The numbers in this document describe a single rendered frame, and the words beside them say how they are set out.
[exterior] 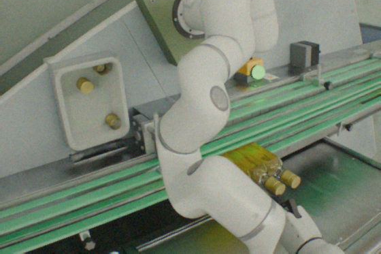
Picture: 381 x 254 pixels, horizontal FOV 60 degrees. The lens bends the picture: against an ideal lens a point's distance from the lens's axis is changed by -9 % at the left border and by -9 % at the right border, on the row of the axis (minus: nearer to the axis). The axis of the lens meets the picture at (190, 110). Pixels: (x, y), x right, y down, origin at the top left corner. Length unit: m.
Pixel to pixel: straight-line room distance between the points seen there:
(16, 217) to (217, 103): 0.58
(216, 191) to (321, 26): 1.12
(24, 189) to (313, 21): 1.18
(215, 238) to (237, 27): 0.57
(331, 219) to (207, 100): 0.69
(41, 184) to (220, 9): 0.62
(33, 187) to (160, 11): 0.57
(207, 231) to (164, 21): 0.58
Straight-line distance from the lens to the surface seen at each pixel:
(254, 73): 1.18
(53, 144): 1.04
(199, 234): 1.00
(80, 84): 0.95
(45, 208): 0.92
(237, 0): 0.67
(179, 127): 0.57
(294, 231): 0.78
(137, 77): 1.06
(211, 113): 0.53
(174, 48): 1.02
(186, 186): 0.55
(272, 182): 0.95
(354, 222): 1.13
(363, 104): 1.59
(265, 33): 0.78
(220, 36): 0.68
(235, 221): 0.55
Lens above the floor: 1.68
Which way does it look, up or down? 52 degrees down
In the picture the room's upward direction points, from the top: 121 degrees clockwise
